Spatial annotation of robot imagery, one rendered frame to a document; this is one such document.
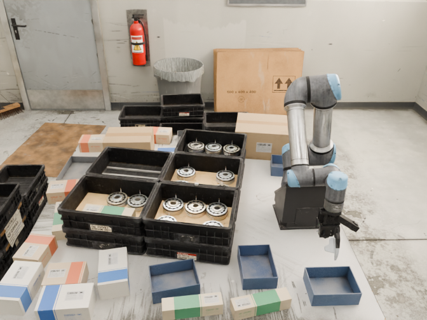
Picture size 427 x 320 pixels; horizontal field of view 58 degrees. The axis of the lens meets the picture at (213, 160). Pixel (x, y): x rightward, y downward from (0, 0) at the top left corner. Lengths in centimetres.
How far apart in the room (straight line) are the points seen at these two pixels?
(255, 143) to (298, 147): 92
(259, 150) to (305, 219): 71
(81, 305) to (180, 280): 42
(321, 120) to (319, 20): 313
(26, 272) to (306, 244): 128
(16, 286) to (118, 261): 40
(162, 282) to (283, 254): 59
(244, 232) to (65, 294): 88
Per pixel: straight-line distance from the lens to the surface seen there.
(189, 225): 170
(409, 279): 305
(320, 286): 183
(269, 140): 253
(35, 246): 198
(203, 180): 214
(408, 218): 359
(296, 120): 169
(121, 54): 488
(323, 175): 164
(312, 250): 198
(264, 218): 211
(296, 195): 194
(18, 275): 186
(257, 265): 185
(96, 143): 272
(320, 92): 173
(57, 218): 213
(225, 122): 356
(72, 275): 180
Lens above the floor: 204
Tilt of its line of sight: 31 degrees down
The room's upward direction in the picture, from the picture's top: 1 degrees clockwise
